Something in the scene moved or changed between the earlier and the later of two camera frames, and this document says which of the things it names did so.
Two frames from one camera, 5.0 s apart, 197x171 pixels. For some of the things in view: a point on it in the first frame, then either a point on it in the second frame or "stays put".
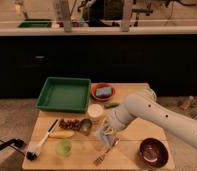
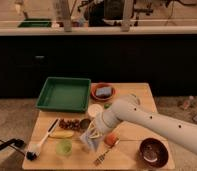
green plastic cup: [63, 147] stays put
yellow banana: [62, 133] stays put
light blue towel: [106, 140] -> [91, 139]
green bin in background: [36, 23] stays put
